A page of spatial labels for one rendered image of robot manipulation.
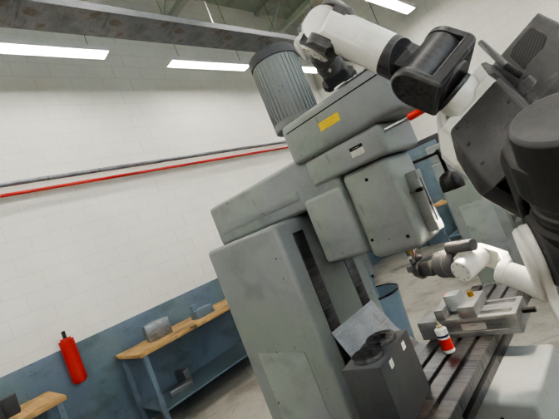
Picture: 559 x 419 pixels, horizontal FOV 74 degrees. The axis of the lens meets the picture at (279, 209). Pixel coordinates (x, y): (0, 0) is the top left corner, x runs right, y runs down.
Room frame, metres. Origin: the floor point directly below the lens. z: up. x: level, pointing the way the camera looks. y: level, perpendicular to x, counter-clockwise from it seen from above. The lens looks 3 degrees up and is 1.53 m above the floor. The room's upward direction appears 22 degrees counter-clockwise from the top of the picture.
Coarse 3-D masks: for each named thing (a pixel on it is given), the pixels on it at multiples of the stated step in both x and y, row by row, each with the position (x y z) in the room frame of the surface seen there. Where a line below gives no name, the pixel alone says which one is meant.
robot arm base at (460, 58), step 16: (432, 32) 0.78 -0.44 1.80; (448, 32) 0.75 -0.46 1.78; (464, 32) 0.74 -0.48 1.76; (464, 48) 0.73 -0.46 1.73; (448, 64) 0.72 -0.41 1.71; (464, 64) 0.73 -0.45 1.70; (400, 80) 0.76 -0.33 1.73; (416, 80) 0.73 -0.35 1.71; (432, 80) 0.72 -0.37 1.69; (448, 80) 0.72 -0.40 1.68; (400, 96) 0.81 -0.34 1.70; (416, 96) 0.77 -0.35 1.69; (432, 96) 0.74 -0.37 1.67; (432, 112) 0.78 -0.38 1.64
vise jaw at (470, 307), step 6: (474, 294) 1.41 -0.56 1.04; (480, 294) 1.39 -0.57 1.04; (462, 300) 1.41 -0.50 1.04; (468, 300) 1.38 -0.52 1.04; (474, 300) 1.36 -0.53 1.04; (480, 300) 1.37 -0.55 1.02; (486, 300) 1.41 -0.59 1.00; (462, 306) 1.35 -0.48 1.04; (468, 306) 1.33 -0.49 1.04; (474, 306) 1.32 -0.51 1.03; (480, 306) 1.36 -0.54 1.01; (462, 312) 1.35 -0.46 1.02; (468, 312) 1.33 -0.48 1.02; (474, 312) 1.32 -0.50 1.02
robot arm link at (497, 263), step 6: (480, 246) 1.11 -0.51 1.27; (486, 246) 1.10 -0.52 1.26; (492, 252) 1.08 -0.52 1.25; (498, 252) 1.07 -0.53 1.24; (504, 252) 1.06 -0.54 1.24; (492, 258) 1.09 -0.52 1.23; (498, 258) 1.07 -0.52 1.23; (504, 258) 1.04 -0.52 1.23; (510, 258) 1.04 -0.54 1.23; (492, 264) 1.10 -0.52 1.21; (498, 264) 1.03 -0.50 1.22; (504, 264) 1.02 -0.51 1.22; (498, 270) 1.02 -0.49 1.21; (504, 270) 1.01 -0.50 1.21; (498, 276) 1.02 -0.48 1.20; (498, 282) 1.04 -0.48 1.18
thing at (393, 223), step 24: (360, 168) 1.27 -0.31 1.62; (384, 168) 1.20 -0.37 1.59; (408, 168) 1.28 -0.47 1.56; (360, 192) 1.28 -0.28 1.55; (384, 192) 1.22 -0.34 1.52; (408, 192) 1.23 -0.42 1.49; (360, 216) 1.31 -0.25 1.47; (384, 216) 1.24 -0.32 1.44; (408, 216) 1.20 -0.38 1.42; (384, 240) 1.27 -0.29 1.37; (408, 240) 1.21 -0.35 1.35
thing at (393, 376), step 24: (384, 336) 1.14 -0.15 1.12; (408, 336) 1.14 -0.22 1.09; (360, 360) 1.02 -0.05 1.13; (384, 360) 1.00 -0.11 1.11; (408, 360) 1.09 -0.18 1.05; (360, 384) 1.01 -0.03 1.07; (384, 384) 0.97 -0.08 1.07; (408, 384) 1.05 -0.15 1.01; (360, 408) 1.03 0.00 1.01; (384, 408) 0.99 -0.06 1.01; (408, 408) 1.01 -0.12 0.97
